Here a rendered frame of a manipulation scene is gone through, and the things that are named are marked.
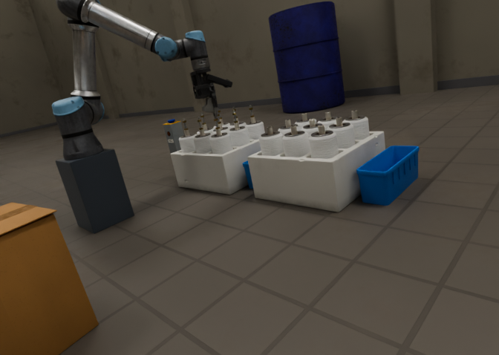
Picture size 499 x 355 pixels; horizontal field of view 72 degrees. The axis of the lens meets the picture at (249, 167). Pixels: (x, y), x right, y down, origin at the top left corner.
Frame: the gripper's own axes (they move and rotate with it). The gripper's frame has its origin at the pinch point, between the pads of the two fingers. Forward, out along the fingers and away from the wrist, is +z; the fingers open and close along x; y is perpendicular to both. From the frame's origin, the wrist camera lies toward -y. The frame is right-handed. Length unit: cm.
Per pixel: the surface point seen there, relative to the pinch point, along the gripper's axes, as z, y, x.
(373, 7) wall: -50, -208, -158
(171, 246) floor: 34, 33, 43
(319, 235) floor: 34, -10, 66
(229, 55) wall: -40, -106, -348
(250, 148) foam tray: 18.5, -12.0, 1.7
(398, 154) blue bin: 26, -59, 43
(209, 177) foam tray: 26.8, 9.5, 0.1
